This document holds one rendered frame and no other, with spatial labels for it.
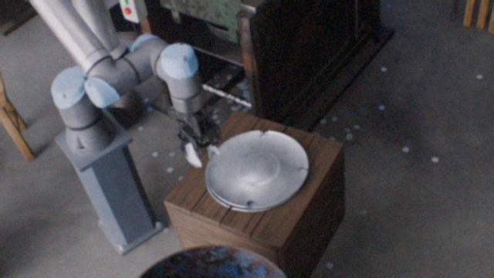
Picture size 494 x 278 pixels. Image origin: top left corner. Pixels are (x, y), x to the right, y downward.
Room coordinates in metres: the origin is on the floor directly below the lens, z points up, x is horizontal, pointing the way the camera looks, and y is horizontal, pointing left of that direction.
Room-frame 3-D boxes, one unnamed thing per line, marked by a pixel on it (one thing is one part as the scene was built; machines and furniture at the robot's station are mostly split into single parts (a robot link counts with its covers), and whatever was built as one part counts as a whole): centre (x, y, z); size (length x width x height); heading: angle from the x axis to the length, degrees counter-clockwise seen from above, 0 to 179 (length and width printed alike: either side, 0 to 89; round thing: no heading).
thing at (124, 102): (1.90, 0.51, 0.04); 0.30 x 0.30 x 0.07
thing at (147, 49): (1.16, 0.17, 0.82); 0.11 x 0.11 x 0.08; 34
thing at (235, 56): (1.94, -0.12, 0.31); 0.43 x 0.42 x 0.01; 45
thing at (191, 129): (1.08, 0.10, 0.67); 0.09 x 0.08 x 0.12; 30
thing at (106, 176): (1.34, 0.44, 0.23); 0.19 x 0.19 x 0.45; 29
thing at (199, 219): (1.17, -0.02, 0.18); 0.40 x 0.38 x 0.35; 142
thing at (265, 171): (1.17, -0.03, 0.36); 0.29 x 0.29 x 0.01
